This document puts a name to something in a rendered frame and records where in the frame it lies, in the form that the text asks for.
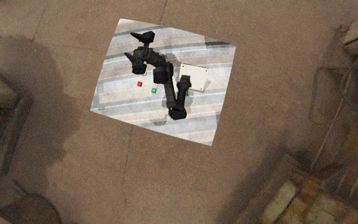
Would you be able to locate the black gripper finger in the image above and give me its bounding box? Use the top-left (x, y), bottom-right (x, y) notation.
top-left (130, 32), bottom-right (150, 42)
top-left (124, 53), bottom-right (143, 68)

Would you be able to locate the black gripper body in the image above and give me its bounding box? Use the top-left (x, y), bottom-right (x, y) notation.
top-left (132, 31), bottom-right (160, 75)

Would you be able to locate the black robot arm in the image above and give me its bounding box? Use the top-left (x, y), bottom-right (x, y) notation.
top-left (133, 46), bottom-right (192, 120)

